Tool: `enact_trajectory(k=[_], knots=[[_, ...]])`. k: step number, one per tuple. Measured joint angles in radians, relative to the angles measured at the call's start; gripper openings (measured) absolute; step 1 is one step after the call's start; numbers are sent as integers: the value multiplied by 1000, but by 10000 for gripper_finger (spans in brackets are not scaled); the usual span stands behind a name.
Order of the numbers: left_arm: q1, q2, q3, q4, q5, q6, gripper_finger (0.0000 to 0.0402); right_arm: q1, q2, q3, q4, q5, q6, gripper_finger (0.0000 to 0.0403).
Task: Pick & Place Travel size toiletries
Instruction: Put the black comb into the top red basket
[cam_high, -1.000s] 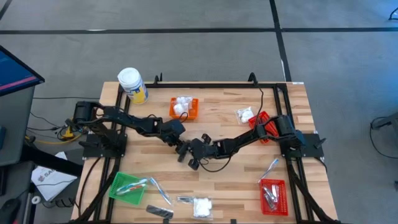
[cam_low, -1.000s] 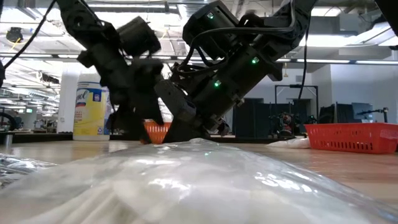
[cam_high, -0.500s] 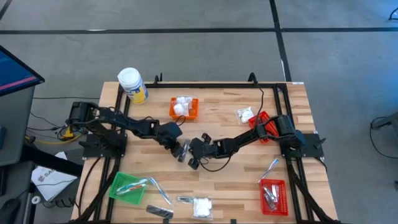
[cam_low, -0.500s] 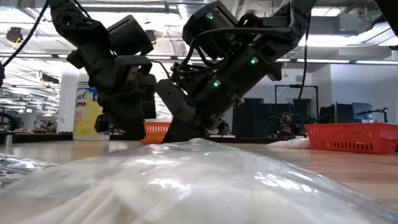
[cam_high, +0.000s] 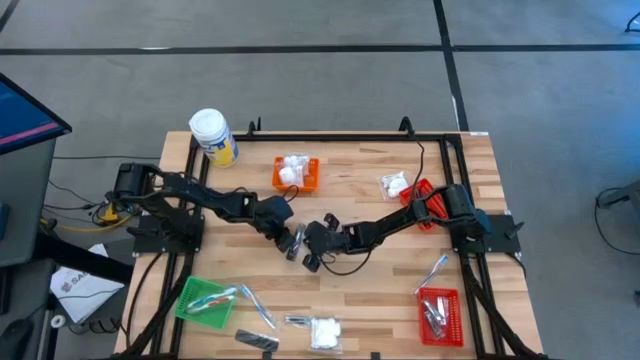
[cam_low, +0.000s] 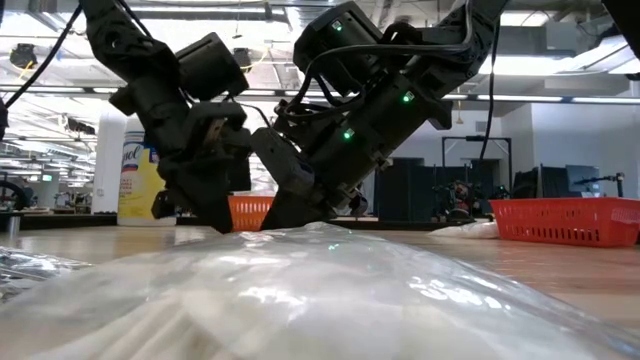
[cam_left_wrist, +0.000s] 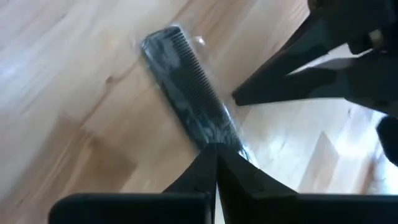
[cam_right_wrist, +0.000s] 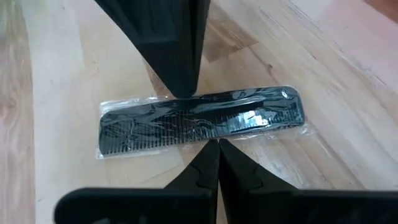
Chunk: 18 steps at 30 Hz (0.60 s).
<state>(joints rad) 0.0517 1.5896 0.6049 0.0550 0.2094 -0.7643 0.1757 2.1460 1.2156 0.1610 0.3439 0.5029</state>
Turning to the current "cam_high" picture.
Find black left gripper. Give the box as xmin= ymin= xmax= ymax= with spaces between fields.
xmin=252 ymin=194 xmax=300 ymax=254

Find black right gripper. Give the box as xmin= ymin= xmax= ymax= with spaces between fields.
xmin=298 ymin=213 xmax=347 ymax=274

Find silver nail clipper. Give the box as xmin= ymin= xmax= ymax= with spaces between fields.
xmin=428 ymin=309 xmax=447 ymax=340
xmin=422 ymin=298 xmax=444 ymax=324
xmin=283 ymin=313 xmax=314 ymax=329
xmin=286 ymin=223 xmax=308 ymax=262

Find clear bag of cotton swabs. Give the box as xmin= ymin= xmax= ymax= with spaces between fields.
xmin=282 ymin=152 xmax=312 ymax=175
xmin=308 ymin=314 xmax=345 ymax=356
xmin=378 ymin=170 xmax=412 ymax=201
xmin=276 ymin=164 xmax=306 ymax=189

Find blue toothbrush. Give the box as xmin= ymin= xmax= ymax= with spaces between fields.
xmin=185 ymin=285 xmax=240 ymax=314
xmin=239 ymin=283 xmax=279 ymax=331

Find black comb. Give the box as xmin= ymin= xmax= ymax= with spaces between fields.
xmin=234 ymin=328 xmax=280 ymax=354

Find orange plastic basket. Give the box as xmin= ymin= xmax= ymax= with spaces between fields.
xmin=271 ymin=155 xmax=321 ymax=194

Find green plastic basket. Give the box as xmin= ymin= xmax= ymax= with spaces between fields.
xmin=173 ymin=276 xmax=237 ymax=331

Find red plastic basket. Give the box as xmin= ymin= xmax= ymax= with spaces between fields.
xmin=418 ymin=287 xmax=465 ymax=347
xmin=398 ymin=177 xmax=451 ymax=234

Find Lysol wipes canister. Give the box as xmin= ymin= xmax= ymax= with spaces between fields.
xmin=188 ymin=107 xmax=240 ymax=169

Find white printed papers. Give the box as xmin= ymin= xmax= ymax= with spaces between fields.
xmin=48 ymin=243 xmax=126 ymax=325

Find grey desk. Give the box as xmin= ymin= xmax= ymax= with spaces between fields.
xmin=0 ymin=137 xmax=57 ymax=269

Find large dark display screen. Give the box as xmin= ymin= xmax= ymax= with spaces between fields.
xmin=0 ymin=73 xmax=73 ymax=156

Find black computer mouse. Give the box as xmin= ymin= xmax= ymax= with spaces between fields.
xmin=0 ymin=318 xmax=35 ymax=360

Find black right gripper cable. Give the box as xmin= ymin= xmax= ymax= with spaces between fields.
xmin=319 ymin=247 xmax=374 ymax=277

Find black aluminium table frame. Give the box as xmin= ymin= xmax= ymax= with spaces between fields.
xmin=117 ymin=130 xmax=546 ymax=360

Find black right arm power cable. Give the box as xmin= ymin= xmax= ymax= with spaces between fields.
xmin=407 ymin=139 xmax=426 ymax=209

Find yellow cable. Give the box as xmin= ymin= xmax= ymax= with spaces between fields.
xmin=42 ymin=179 xmax=135 ymax=234

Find black floor cable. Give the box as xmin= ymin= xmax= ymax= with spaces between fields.
xmin=52 ymin=154 xmax=162 ymax=162

